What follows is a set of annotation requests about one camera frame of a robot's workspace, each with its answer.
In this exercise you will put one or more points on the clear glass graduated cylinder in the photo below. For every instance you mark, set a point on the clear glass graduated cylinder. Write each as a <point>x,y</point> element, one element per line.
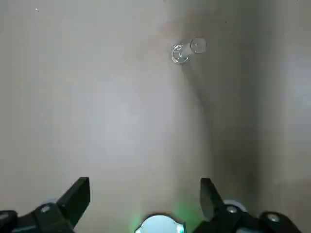
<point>181,54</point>

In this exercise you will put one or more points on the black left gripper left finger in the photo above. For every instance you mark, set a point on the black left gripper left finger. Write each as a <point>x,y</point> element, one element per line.
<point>48,218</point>

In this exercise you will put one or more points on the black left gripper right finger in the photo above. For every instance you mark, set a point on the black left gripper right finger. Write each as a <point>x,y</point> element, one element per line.
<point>230,218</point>

